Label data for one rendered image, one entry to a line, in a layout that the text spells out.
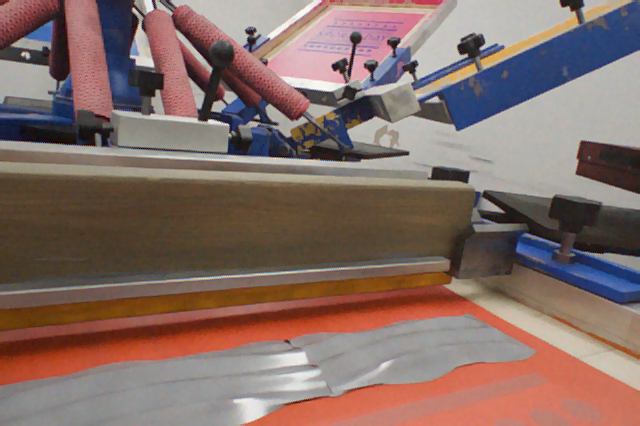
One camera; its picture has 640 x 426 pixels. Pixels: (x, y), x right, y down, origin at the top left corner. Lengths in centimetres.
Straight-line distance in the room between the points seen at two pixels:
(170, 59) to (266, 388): 68
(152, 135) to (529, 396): 45
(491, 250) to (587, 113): 210
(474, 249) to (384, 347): 16
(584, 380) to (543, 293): 12
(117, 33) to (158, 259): 83
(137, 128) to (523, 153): 232
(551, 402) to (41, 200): 32
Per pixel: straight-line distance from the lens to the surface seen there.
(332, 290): 42
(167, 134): 61
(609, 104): 252
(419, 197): 43
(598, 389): 40
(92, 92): 79
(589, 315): 48
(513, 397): 35
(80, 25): 92
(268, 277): 36
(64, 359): 34
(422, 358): 35
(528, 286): 51
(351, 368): 33
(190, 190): 34
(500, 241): 50
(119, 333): 36
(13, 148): 54
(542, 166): 266
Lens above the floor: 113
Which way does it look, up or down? 13 degrees down
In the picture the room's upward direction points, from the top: 8 degrees clockwise
